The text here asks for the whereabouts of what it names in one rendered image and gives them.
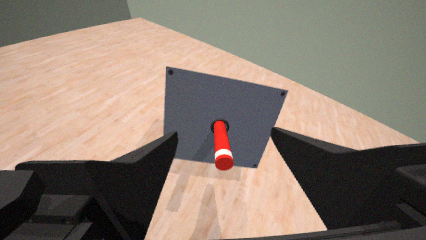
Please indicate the grey sloped panel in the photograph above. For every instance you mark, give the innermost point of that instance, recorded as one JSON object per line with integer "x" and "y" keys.
{"x": 194, "y": 101}

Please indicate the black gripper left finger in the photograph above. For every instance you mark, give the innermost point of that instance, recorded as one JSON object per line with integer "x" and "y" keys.
{"x": 127, "y": 188}

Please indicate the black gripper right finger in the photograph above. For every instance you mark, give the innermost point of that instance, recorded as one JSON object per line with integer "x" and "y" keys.
{"x": 340, "y": 181}

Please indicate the red peg with white band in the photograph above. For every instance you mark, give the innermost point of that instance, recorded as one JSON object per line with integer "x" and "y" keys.
{"x": 223, "y": 155}

